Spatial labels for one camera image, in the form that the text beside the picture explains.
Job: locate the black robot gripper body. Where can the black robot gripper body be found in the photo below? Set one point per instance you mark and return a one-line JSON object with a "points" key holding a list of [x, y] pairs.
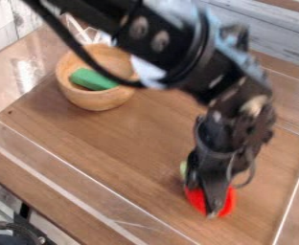
{"points": [[234, 129]]}

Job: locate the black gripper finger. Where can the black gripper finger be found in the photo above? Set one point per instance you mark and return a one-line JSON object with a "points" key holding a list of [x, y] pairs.
{"points": [[218, 194], [191, 175]]}

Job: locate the red plush radish toy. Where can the red plush radish toy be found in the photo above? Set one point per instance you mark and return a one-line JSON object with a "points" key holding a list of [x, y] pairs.
{"points": [[198, 199]]}

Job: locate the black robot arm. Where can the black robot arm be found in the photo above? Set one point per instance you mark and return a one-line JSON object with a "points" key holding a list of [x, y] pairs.
{"points": [[204, 60]]}

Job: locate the wooden bowl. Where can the wooden bowl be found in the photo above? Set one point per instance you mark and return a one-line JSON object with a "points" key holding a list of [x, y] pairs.
{"points": [[96, 100]]}

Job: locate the clear acrylic table barrier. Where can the clear acrylic table barrier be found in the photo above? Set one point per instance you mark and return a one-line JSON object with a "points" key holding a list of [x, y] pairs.
{"points": [[99, 172]]}

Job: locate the green rectangular block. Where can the green rectangular block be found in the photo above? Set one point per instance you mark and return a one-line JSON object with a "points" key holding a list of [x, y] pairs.
{"points": [[91, 80]]}

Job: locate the black metal clamp stand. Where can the black metal clamp stand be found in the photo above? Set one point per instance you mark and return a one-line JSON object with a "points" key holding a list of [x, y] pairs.
{"points": [[25, 230]]}

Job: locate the clear acrylic corner bracket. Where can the clear acrylic corner bracket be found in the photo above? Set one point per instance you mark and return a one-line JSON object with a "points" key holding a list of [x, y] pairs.
{"points": [[84, 33]]}

